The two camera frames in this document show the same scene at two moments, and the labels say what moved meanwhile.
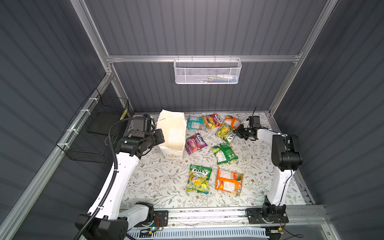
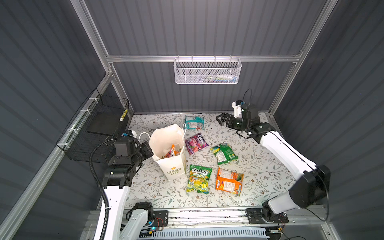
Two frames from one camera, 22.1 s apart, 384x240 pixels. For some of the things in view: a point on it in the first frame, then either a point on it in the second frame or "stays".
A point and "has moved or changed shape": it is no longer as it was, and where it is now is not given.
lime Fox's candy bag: [199, 179] stays
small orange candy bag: [232, 121] has moved or changed shape
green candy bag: [223, 153] stays
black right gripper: [239, 132] -> [229, 118]
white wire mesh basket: [207, 71] stays
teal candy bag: [195, 122] stays
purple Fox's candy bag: [194, 143] stays
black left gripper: [159, 138] -> [144, 147]
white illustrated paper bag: [173, 124] has moved or changed shape
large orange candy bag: [229, 181] stays
